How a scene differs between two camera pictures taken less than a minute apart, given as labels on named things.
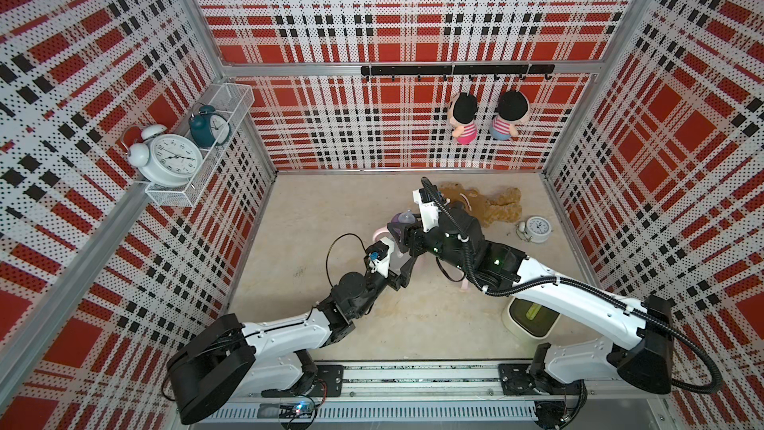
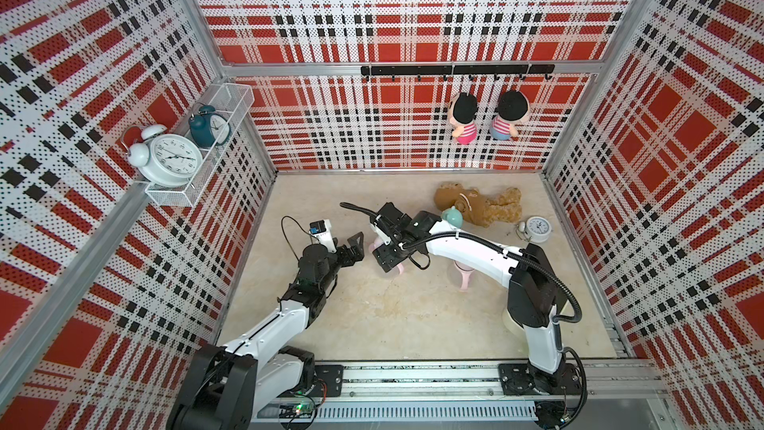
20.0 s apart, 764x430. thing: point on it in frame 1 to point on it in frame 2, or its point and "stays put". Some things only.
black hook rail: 531,69 stays put
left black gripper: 395,280 to 356,251
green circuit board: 304,410 stays put
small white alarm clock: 536,229 stays put
